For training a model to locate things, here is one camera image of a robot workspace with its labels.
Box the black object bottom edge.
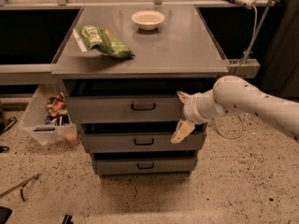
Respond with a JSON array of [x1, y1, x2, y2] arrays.
[[62, 215, 73, 224]]

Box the grey bottom drawer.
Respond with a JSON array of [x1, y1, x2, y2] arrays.
[[93, 158, 197, 175]]

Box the black cable on floor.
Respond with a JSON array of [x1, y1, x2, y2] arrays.
[[0, 117, 18, 154]]

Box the clear plastic bin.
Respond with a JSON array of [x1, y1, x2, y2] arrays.
[[19, 84, 78, 145]]

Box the grey metal rail frame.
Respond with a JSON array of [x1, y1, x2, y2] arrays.
[[0, 59, 261, 85]]

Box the white bowl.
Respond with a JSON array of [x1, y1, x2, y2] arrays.
[[131, 10, 164, 31]]

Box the black object bottom left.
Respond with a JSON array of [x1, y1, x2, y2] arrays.
[[0, 206, 12, 224]]

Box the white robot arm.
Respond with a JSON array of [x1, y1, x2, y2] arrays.
[[171, 76, 299, 144]]

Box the grey top drawer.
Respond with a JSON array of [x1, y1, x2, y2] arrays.
[[65, 95, 185, 123]]

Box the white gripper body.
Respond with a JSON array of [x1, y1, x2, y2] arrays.
[[183, 91, 224, 124]]

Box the green chip bag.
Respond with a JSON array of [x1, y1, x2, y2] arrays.
[[73, 25, 135, 60]]

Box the snack packets in bin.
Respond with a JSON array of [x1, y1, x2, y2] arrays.
[[45, 92, 69, 126]]

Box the white cable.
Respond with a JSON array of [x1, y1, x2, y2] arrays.
[[214, 4, 259, 140]]

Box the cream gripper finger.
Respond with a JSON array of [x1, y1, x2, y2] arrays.
[[171, 119, 195, 144], [177, 91, 190, 103]]

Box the grey drawer cabinet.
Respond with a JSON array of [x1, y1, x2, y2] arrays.
[[52, 5, 228, 165]]

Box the metal rod on floor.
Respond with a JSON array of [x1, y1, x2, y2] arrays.
[[0, 173, 40, 202]]

